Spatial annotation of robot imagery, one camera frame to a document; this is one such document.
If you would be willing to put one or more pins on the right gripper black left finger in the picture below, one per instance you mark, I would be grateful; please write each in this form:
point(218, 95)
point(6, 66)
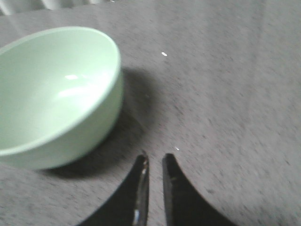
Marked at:
point(129, 204)

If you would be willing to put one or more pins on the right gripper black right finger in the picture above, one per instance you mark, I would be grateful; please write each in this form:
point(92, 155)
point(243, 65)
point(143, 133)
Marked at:
point(184, 206)

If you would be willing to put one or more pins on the green bowl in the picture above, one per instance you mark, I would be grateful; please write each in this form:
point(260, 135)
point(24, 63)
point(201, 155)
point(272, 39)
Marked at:
point(61, 92)

